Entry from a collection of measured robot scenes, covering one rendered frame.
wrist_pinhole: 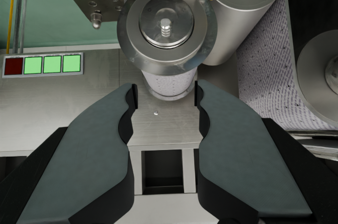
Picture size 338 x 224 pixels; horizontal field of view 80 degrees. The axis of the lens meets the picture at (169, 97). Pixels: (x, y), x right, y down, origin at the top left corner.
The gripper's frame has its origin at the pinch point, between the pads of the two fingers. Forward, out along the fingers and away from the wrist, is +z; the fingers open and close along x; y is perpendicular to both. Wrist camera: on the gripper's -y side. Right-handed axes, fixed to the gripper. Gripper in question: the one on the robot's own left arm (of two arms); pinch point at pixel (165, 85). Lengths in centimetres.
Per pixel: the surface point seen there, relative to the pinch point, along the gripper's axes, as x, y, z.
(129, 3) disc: -5.4, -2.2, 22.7
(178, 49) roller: 1.6, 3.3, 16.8
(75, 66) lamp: -29, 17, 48
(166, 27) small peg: 0.1, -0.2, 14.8
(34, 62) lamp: -42, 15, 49
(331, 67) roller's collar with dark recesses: 22.1, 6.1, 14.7
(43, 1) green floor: -131, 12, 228
